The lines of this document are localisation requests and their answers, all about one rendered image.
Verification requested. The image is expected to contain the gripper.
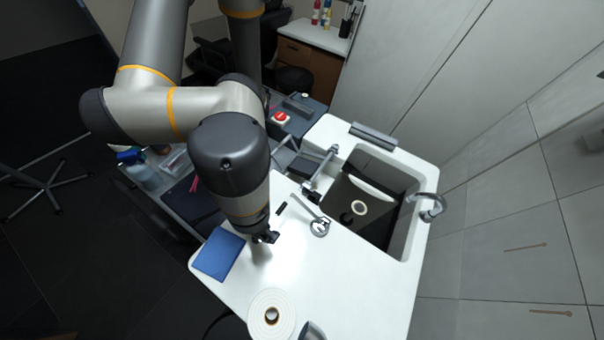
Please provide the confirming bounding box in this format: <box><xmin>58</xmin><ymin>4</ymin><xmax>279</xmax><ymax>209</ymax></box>
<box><xmin>250</xmin><ymin>225</ymin><xmax>282</xmax><ymax>246</ymax></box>

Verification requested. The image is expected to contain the black rectangular insert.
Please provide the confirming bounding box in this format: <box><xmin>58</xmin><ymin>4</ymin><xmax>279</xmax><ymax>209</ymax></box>
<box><xmin>286</xmin><ymin>155</ymin><xmax>319</xmax><ymax>181</ymax></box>

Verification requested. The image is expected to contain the white basin unit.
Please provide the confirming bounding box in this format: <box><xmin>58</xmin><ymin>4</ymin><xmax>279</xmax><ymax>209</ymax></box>
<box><xmin>188</xmin><ymin>112</ymin><xmax>441</xmax><ymax>340</ymax></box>

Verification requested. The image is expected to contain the blue spray bottle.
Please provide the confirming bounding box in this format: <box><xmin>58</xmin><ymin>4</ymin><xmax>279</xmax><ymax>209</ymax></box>
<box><xmin>115</xmin><ymin>145</ymin><xmax>165</xmax><ymax>192</ymax></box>

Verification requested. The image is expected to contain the blue flat pad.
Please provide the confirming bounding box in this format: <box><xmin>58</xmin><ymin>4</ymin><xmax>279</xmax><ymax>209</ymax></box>
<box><xmin>190</xmin><ymin>225</ymin><xmax>248</xmax><ymax>284</ymax></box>

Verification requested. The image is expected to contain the white tape roll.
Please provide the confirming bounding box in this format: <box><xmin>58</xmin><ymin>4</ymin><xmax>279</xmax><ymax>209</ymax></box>
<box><xmin>247</xmin><ymin>286</ymin><xmax>298</xmax><ymax>340</ymax></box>

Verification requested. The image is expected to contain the dark navy folded towel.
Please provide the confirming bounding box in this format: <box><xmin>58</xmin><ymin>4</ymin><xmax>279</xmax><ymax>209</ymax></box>
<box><xmin>158</xmin><ymin>170</ymin><xmax>229</xmax><ymax>226</ymax></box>

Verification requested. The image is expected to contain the grey metal cup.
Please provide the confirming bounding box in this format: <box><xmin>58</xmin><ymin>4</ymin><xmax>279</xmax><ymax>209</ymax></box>
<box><xmin>296</xmin><ymin>319</ymin><xmax>328</xmax><ymax>340</ymax></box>

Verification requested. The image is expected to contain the clear plastic box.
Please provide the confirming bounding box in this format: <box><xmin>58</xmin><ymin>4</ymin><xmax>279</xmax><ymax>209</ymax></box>
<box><xmin>158</xmin><ymin>145</ymin><xmax>193</xmax><ymax>179</ymax></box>

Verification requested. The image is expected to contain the grey trolley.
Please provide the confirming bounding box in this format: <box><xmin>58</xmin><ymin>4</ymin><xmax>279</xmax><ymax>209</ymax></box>
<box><xmin>116</xmin><ymin>141</ymin><xmax>229</xmax><ymax>244</ymax></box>

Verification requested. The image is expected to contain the dark blue control box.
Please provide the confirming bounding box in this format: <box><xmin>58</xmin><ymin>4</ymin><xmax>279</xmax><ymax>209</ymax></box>
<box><xmin>265</xmin><ymin>90</ymin><xmax>330</xmax><ymax>148</ymax></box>

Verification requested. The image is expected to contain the grey bar on control box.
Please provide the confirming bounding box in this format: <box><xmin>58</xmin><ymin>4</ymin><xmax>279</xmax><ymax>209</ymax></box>
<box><xmin>281</xmin><ymin>98</ymin><xmax>316</xmax><ymax>120</ymax></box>

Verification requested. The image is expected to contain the grey rectangular block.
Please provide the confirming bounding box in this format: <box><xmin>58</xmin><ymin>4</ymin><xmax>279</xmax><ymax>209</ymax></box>
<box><xmin>348</xmin><ymin>121</ymin><xmax>400</xmax><ymax>152</ymax></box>

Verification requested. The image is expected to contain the black round stool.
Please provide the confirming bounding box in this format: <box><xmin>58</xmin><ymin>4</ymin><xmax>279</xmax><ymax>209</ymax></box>
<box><xmin>275</xmin><ymin>65</ymin><xmax>316</xmax><ymax>96</ymax></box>

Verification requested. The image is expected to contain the chrome curved spout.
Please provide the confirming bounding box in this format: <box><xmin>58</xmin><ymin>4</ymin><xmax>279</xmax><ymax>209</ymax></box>
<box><xmin>406</xmin><ymin>191</ymin><xmax>448</xmax><ymax>225</ymax></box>

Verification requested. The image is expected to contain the black salon chair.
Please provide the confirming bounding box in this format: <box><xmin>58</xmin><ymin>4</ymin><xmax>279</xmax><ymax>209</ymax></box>
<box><xmin>183</xmin><ymin>8</ymin><xmax>285</xmax><ymax>89</ymax></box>

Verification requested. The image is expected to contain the wooden cabinet with white top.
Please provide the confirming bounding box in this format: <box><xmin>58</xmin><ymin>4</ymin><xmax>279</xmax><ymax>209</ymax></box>
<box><xmin>275</xmin><ymin>17</ymin><xmax>354</xmax><ymax>107</ymax></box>

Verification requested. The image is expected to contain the black cup with brushes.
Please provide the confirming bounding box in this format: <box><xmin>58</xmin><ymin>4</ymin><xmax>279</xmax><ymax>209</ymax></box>
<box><xmin>337</xmin><ymin>2</ymin><xmax>358</xmax><ymax>41</ymax></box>

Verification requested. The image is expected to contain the chrome star chair base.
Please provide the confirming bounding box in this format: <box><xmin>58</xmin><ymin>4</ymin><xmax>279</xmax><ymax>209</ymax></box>
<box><xmin>0</xmin><ymin>130</ymin><xmax>94</xmax><ymax>224</ymax></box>

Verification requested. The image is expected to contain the grey metal bracket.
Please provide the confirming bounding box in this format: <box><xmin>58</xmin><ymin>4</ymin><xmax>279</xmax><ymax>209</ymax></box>
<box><xmin>269</xmin><ymin>132</ymin><xmax>302</xmax><ymax>172</ymax></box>

